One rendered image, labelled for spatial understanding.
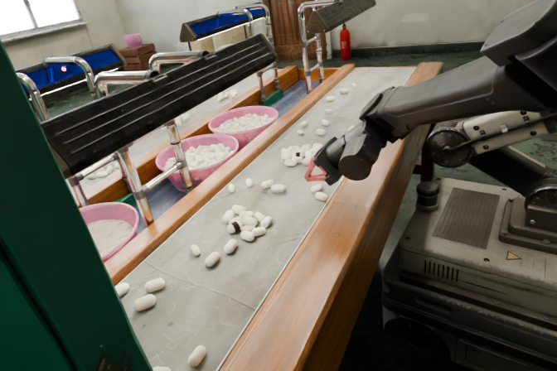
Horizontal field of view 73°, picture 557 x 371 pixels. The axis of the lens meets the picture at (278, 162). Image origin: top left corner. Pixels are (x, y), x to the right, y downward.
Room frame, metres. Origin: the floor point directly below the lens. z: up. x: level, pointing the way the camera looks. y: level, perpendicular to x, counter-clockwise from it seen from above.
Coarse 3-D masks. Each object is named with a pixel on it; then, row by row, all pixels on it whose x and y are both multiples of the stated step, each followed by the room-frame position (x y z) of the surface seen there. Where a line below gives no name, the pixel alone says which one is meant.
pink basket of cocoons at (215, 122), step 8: (232, 112) 1.46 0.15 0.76; (240, 112) 1.47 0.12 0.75; (256, 112) 1.46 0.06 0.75; (264, 112) 1.44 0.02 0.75; (272, 112) 1.40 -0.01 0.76; (216, 120) 1.41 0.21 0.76; (224, 120) 1.43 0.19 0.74; (272, 120) 1.27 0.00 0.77; (256, 128) 1.22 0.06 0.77; (264, 128) 1.25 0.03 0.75; (232, 136) 1.23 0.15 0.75; (240, 136) 1.23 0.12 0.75; (248, 136) 1.23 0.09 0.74; (256, 136) 1.24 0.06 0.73; (240, 144) 1.24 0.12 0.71
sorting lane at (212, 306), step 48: (336, 96) 1.52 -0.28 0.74; (288, 144) 1.11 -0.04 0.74; (240, 192) 0.86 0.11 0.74; (288, 192) 0.82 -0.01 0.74; (192, 240) 0.68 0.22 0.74; (240, 240) 0.66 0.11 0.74; (288, 240) 0.63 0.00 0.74; (144, 288) 0.56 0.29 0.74; (192, 288) 0.53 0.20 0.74; (240, 288) 0.52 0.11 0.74; (144, 336) 0.44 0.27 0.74; (192, 336) 0.43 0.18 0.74; (240, 336) 0.41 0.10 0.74
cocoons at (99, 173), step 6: (234, 90) 1.81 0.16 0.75; (216, 96) 1.77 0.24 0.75; (222, 96) 1.73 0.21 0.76; (228, 96) 1.75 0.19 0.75; (234, 96) 1.72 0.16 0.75; (186, 114) 1.54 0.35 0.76; (180, 120) 1.49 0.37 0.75; (186, 120) 1.50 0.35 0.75; (102, 168) 1.12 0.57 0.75; (108, 168) 1.11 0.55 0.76; (90, 174) 1.08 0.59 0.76; (96, 174) 1.09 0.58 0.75; (102, 174) 1.08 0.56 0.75
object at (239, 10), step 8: (240, 8) 1.89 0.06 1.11; (248, 8) 1.87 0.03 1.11; (256, 8) 1.85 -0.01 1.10; (264, 8) 1.83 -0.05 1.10; (224, 16) 1.77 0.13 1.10; (248, 16) 1.70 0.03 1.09; (264, 16) 1.83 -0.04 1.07; (248, 24) 1.70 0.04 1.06; (272, 40) 1.83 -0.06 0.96; (272, 64) 1.82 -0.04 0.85; (280, 88) 1.85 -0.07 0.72; (264, 96) 1.70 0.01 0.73; (272, 96) 1.75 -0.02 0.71; (280, 96) 1.83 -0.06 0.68; (264, 104) 1.69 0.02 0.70
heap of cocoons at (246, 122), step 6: (246, 114) 1.45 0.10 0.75; (228, 120) 1.42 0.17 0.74; (234, 120) 1.42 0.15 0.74; (240, 120) 1.40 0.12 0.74; (246, 120) 1.39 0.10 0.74; (252, 120) 1.38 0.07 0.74; (258, 120) 1.38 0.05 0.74; (264, 120) 1.37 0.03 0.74; (270, 120) 1.34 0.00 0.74; (222, 126) 1.37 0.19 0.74; (228, 126) 1.36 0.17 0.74; (234, 126) 1.35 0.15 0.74; (240, 126) 1.34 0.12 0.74; (246, 126) 1.32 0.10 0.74; (252, 126) 1.33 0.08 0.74; (258, 126) 1.31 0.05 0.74; (252, 132) 1.26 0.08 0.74
